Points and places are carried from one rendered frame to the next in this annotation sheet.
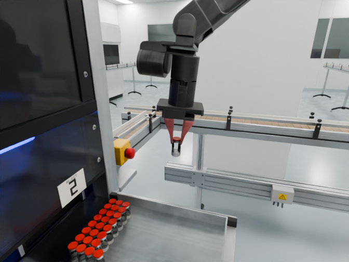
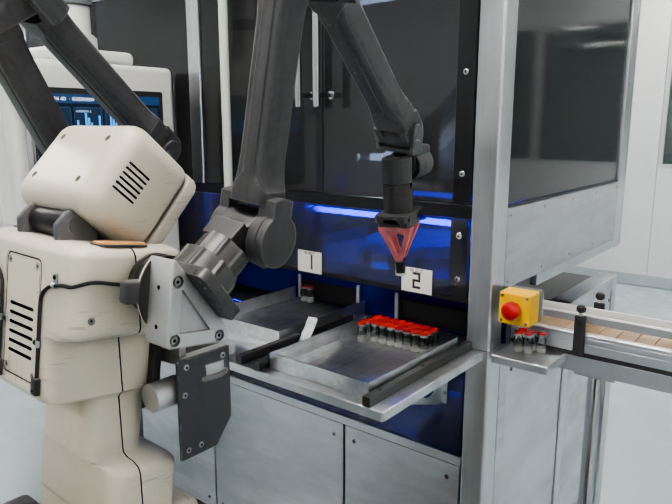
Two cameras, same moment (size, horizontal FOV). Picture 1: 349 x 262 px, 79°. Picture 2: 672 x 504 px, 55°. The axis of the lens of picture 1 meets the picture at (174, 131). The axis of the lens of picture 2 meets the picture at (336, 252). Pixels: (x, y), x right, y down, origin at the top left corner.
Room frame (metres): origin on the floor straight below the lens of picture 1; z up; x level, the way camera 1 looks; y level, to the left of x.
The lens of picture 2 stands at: (0.81, -1.22, 1.39)
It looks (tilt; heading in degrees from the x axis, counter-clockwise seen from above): 11 degrees down; 111
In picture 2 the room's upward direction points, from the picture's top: straight up
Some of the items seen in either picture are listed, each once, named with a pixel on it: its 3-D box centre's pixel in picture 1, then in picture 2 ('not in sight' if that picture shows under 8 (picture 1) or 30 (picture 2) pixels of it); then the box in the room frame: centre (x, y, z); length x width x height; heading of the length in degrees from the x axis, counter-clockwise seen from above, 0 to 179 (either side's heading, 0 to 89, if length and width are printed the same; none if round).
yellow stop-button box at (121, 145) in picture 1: (118, 151); (520, 306); (0.69, 0.20, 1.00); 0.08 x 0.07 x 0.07; 73
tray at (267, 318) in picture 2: not in sight; (287, 312); (0.09, 0.27, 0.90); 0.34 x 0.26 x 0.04; 73
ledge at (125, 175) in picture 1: (113, 177); (530, 355); (0.72, 0.24, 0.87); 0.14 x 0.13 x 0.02; 73
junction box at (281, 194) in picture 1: (281, 194); not in sight; (1.09, -0.66, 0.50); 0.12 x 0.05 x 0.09; 73
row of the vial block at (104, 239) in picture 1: (110, 231); (394, 336); (0.42, 0.16, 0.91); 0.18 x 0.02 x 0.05; 162
